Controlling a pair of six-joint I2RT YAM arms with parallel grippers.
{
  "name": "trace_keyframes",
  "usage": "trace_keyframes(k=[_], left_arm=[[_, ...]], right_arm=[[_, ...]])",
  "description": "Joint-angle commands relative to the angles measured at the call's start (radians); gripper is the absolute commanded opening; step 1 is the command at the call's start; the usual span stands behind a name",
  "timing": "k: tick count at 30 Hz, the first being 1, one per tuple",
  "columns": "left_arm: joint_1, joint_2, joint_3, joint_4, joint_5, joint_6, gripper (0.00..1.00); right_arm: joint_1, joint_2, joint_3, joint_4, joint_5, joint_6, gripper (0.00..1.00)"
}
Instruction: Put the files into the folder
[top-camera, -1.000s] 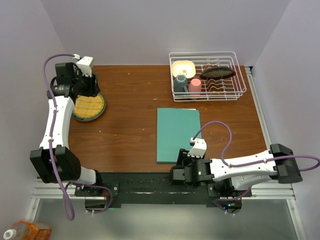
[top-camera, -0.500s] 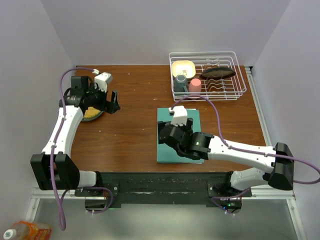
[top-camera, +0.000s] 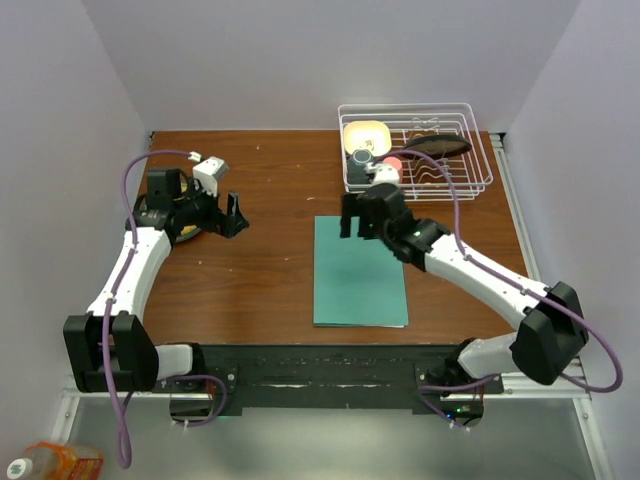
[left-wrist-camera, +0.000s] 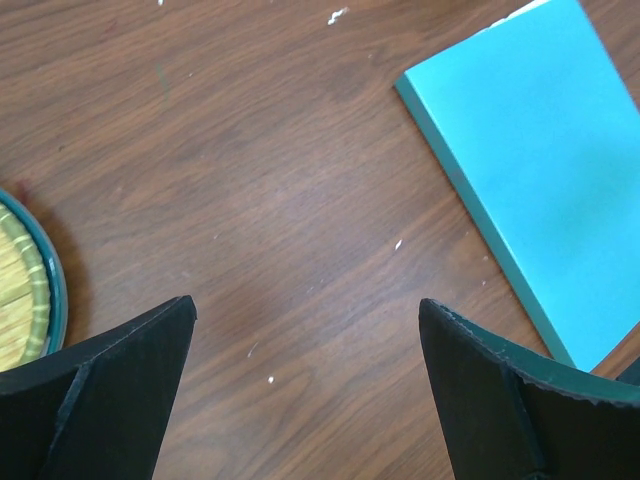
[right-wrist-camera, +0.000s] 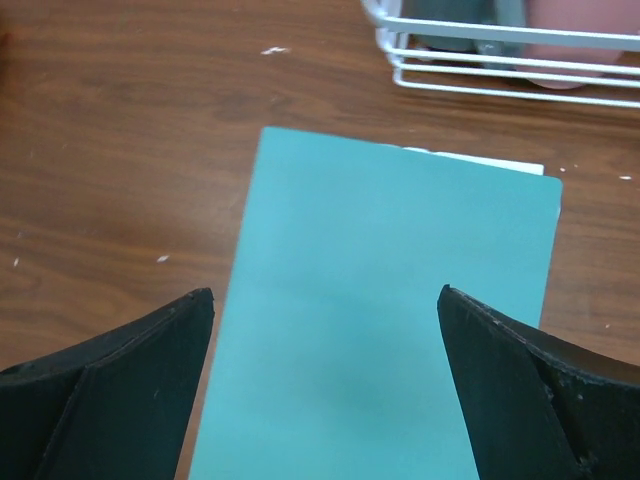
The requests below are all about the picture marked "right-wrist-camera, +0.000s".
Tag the green file folder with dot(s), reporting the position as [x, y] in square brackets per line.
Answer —
[329, 361]

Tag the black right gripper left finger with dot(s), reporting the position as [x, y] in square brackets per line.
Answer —
[116, 406]

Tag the printed paper stack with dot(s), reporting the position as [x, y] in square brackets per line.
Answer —
[525, 167]

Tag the white wire dish rack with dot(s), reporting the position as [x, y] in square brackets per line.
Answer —
[554, 51]

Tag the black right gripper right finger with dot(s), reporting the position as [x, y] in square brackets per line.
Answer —
[536, 406]

